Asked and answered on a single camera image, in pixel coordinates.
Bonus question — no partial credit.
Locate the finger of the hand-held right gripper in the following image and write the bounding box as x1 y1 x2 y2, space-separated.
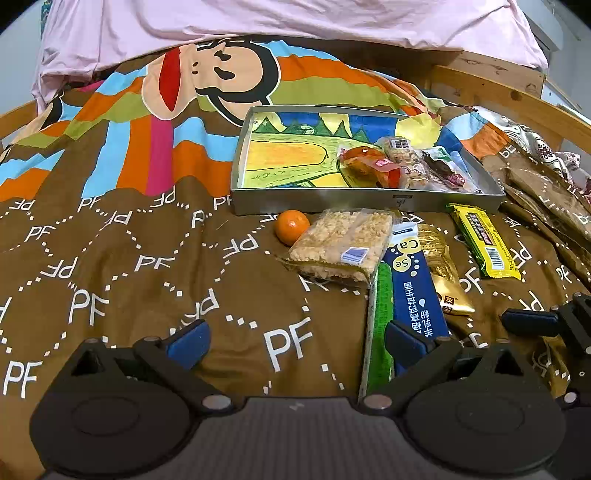
501 308 563 339

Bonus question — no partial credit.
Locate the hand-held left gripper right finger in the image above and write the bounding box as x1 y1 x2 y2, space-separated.
359 319 532 415

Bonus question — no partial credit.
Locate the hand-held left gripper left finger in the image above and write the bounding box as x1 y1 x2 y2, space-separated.
69 319 237 415

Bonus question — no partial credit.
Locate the blue and green tablet box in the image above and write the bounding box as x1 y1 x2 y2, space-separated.
359 222 452 403

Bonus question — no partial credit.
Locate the rice crispy cake packet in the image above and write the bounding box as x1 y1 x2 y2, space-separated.
276 208 402 289

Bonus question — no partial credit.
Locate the mandarin orange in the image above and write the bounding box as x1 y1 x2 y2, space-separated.
274 209 311 247

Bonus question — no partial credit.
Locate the green dried dark fruit packet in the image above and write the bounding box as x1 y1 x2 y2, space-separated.
421 148 484 194

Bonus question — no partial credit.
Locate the metal tray with dinosaur print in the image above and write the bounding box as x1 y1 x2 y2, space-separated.
230 105 507 217

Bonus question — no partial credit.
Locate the gold biscuit packet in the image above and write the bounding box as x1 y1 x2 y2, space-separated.
417 223 476 317

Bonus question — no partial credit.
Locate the yellow snack bar packet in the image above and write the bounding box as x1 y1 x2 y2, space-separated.
446 202 523 282

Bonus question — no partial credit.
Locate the brown monkey printed blanket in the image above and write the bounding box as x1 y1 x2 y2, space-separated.
0 34 591 472

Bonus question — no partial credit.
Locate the floral satin quilt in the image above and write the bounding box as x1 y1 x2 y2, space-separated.
498 114 591 197

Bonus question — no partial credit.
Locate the orange snack packet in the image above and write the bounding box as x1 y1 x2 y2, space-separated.
338 145 404 189

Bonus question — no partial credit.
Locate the clear nut bar packet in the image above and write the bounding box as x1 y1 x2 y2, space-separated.
382 136 433 188

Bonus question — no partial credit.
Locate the white cabinet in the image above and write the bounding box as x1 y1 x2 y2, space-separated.
540 78 591 123

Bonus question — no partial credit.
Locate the raw wooden board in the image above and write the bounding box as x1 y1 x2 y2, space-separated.
455 50 546 99

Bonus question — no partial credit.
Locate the pink bed sheet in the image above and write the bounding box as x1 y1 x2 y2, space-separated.
31 0 551 114

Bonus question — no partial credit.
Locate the wooden bed frame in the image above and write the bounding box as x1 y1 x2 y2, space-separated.
0 65 591 158

